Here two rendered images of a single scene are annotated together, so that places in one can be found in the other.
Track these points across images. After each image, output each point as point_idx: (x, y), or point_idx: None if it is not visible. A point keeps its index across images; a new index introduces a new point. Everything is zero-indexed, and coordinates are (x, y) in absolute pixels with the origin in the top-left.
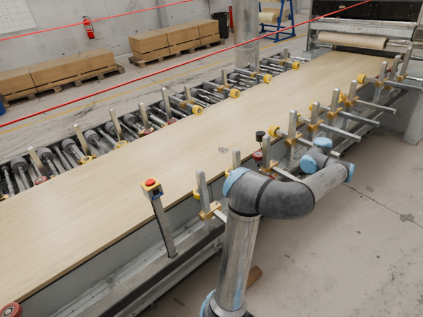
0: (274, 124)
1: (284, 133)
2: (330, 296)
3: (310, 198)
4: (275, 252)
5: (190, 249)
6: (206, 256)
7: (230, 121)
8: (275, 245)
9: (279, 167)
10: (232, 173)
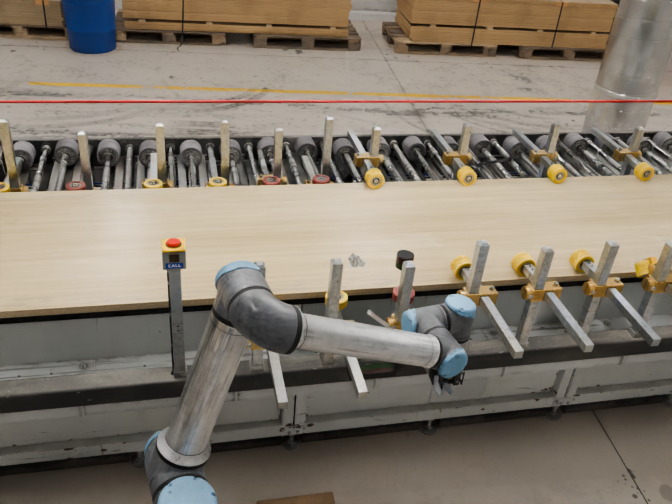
0: (466, 257)
1: None
2: None
3: (291, 330)
4: (385, 495)
5: None
6: (260, 431)
7: (414, 221)
8: (394, 485)
9: None
10: (232, 262)
